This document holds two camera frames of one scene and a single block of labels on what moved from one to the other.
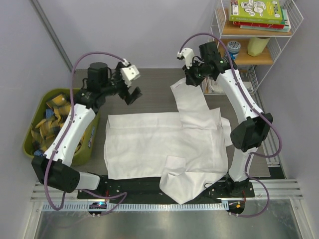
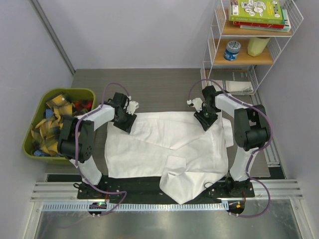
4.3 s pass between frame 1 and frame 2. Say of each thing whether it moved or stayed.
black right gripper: moved
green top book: stayed
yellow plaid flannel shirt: stayed
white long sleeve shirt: stayed
